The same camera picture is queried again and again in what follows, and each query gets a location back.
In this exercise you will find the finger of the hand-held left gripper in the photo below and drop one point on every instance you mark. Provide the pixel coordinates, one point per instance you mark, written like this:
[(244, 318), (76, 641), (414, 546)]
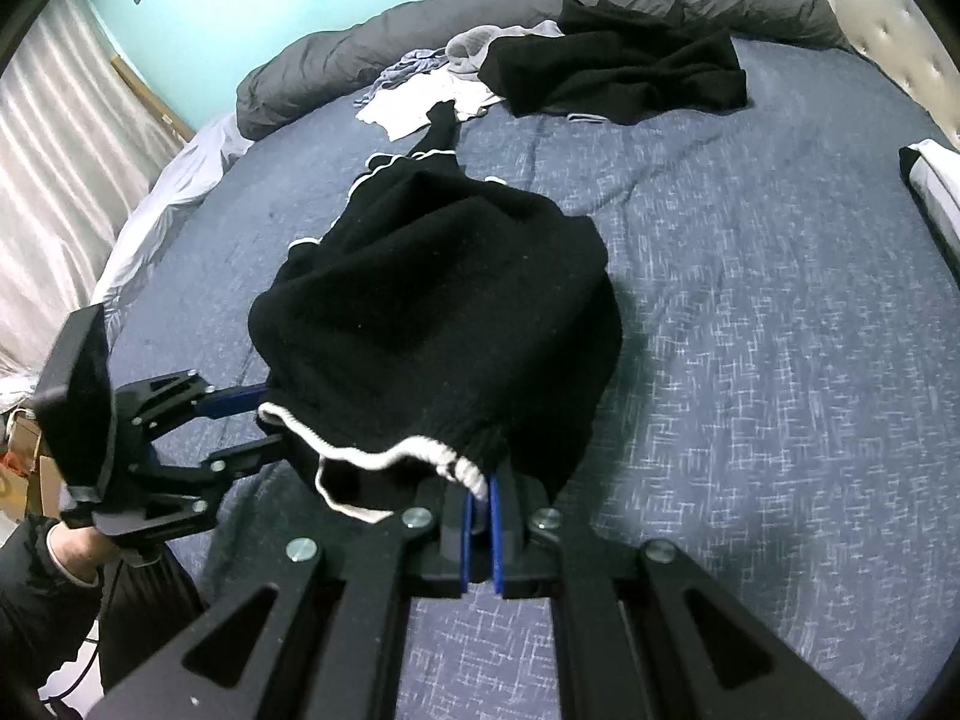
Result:
[(232, 401), (240, 457)]

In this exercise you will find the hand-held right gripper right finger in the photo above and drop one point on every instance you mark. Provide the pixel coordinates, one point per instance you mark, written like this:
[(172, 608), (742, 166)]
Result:
[(497, 540)]

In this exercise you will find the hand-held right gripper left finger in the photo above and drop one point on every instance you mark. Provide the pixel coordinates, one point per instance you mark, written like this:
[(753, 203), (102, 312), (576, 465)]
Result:
[(469, 540)]

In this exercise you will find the black sweater with white trim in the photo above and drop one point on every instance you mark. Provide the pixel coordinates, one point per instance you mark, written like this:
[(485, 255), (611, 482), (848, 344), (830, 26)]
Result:
[(435, 300)]

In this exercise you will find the person's left forearm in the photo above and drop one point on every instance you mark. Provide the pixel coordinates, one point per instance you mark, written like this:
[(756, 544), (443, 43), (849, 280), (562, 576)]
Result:
[(30, 615)]

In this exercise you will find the person's left hand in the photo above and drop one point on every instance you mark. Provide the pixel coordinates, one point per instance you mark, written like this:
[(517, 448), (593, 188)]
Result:
[(75, 551)]

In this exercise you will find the brown cardboard box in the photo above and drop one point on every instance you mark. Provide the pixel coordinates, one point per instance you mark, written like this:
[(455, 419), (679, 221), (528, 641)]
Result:
[(22, 480)]

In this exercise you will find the black ribbed suitcase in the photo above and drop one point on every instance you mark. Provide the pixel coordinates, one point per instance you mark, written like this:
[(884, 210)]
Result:
[(157, 615)]

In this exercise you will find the light grey sheet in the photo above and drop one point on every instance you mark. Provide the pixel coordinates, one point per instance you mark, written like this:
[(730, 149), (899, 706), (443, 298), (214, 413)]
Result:
[(187, 172)]

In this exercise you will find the beige striped curtain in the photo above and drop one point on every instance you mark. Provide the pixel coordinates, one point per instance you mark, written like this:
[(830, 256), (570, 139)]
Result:
[(75, 165)]

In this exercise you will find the dark grey rolled duvet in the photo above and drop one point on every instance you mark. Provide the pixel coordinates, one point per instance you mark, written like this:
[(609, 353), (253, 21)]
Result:
[(315, 75)]

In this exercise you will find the white t-shirt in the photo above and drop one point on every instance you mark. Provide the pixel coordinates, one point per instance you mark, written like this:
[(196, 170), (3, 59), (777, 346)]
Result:
[(405, 109)]

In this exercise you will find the blue-grey crumpled garment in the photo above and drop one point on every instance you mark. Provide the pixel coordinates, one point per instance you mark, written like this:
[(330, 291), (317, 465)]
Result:
[(405, 71)]

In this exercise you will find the grey hooded garment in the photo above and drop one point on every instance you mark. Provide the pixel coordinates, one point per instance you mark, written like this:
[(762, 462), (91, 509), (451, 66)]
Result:
[(472, 49)]

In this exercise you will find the crumpled black garment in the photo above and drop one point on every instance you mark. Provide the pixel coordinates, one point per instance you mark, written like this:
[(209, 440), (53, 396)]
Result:
[(615, 67)]

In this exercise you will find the folded white garment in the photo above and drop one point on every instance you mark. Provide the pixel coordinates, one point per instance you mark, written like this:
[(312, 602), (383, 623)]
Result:
[(941, 180)]

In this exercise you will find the cream tufted headboard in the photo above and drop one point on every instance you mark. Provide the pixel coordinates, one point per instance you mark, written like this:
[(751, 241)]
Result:
[(900, 37)]

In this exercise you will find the wooden window frame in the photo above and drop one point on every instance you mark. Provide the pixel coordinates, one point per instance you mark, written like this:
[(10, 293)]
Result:
[(150, 97)]

